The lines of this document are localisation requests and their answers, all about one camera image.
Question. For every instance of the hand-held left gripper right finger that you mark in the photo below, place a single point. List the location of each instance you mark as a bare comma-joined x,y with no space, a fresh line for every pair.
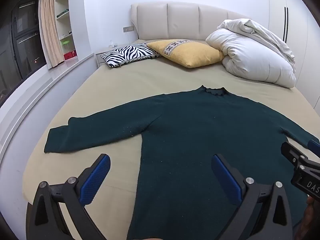
226,177

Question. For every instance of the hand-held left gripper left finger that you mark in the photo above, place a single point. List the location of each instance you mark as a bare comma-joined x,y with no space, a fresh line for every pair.
96,177

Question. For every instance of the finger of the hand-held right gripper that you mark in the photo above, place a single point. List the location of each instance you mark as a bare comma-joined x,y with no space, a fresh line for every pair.
314,146
291,152

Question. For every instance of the dark green sweater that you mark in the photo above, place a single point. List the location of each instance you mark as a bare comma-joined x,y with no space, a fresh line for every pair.
187,130

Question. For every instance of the person's right hand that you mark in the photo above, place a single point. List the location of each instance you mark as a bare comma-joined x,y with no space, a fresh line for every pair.
312,215

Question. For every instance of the bed with beige sheet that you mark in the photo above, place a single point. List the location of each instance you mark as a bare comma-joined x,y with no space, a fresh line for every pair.
112,85

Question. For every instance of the white folded duvet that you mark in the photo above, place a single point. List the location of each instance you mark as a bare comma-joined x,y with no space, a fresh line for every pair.
252,52

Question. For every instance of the white window sill ledge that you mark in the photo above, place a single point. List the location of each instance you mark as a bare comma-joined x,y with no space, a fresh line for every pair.
32,90

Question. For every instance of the white nightstand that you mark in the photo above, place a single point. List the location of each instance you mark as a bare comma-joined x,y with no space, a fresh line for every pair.
100,58

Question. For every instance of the red box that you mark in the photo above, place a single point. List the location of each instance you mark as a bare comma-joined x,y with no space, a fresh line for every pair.
69,55

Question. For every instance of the zebra striped pillow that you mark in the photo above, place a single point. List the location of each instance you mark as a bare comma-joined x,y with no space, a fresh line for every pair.
125,55

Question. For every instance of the yellow pillow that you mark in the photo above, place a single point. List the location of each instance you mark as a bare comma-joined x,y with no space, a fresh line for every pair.
190,52

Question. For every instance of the white wardrobe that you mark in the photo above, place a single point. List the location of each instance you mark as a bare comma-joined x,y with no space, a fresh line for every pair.
295,15

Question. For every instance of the green plastic stool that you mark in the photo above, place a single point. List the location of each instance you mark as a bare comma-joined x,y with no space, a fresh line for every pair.
65,45

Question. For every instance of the beige curtain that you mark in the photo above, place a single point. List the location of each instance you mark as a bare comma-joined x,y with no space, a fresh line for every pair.
50,30

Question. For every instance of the dark window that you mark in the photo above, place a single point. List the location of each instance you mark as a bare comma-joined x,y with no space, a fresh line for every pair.
25,37

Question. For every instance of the cream padded headboard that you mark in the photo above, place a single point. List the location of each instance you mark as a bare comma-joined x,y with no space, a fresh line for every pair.
182,20

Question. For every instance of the grey wall switch panel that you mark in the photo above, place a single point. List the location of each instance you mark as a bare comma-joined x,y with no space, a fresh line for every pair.
128,29

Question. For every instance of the white wall shelf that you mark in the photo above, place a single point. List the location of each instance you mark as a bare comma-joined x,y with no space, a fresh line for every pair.
65,25

